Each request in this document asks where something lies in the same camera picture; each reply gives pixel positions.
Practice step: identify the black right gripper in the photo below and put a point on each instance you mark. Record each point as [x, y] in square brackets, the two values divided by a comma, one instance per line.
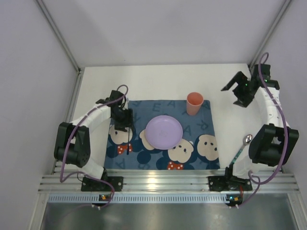
[240, 89]

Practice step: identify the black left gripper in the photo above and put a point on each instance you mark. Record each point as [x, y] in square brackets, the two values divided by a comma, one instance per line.
[125, 127]

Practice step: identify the blue plastic fork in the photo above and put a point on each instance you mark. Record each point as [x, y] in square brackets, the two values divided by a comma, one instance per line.
[129, 148]

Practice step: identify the purple plastic plate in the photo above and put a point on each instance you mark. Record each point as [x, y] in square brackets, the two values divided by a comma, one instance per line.
[163, 132]

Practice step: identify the coral plastic cup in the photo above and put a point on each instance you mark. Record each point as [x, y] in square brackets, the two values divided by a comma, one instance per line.
[194, 102]

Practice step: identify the metal spoon patterned handle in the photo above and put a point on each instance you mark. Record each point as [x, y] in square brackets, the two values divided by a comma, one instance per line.
[245, 142]

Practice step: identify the blue bear print placemat cloth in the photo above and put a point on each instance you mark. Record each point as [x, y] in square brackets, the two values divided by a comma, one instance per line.
[197, 149]

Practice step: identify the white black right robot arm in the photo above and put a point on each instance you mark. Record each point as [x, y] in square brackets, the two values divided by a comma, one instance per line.
[274, 142]

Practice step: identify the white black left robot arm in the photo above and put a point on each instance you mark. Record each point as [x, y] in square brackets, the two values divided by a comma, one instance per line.
[73, 145]

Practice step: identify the right aluminium frame post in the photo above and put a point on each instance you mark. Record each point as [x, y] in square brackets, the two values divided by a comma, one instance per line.
[286, 4]

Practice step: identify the aluminium frame post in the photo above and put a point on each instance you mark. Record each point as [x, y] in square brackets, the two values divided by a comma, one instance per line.
[47, 15]
[286, 4]

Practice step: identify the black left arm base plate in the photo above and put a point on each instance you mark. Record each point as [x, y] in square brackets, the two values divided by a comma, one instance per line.
[90, 185]

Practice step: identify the aluminium mounting rail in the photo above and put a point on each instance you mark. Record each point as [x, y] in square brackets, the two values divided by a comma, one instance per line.
[159, 182]

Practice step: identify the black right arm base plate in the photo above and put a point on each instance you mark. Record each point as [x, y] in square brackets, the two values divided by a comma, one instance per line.
[219, 183]

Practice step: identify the blue slotted cable duct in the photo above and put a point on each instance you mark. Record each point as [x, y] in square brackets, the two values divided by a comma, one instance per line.
[143, 198]

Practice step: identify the left aluminium frame post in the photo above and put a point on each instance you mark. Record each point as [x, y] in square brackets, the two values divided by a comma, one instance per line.
[47, 15]

